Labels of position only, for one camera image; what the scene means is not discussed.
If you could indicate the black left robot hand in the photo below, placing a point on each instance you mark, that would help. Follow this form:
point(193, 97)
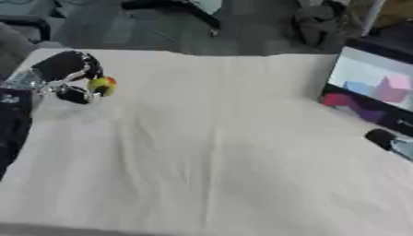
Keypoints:
point(64, 64)

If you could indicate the pink block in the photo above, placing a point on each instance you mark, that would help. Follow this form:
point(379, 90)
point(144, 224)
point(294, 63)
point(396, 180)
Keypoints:
point(396, 89)

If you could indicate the dark grey bag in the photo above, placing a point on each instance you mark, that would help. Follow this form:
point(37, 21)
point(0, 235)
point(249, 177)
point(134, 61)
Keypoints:
point(320, 23)

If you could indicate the black box with white inside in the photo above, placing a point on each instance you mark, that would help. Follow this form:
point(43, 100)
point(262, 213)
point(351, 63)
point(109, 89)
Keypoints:
point(355, 69)

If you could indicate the magenta block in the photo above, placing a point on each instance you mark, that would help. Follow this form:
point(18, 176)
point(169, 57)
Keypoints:
point(336, 100)

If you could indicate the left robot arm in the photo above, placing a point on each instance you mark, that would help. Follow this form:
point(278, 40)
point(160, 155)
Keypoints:
point(13, 123)

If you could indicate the white pole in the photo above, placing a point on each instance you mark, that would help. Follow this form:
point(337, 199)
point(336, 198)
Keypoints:
point(373, 17)

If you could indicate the black chair with armrest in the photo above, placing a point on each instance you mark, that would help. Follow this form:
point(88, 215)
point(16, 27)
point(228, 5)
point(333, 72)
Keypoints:
point(27, 26)

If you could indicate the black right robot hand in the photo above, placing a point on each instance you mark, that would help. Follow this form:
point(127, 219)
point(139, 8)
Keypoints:
point(381, 137)

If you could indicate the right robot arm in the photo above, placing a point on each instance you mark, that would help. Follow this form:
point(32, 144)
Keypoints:
point(404, 149)

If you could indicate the purple block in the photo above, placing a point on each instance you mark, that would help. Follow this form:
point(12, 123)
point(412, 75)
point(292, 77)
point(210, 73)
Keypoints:
point(370, 112)

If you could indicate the blue block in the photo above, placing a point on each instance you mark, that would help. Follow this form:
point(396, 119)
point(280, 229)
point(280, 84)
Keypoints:
point(357, 87)

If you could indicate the yellow-green and red toy fruit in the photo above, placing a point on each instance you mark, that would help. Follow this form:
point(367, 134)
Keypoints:
point(103, 86)

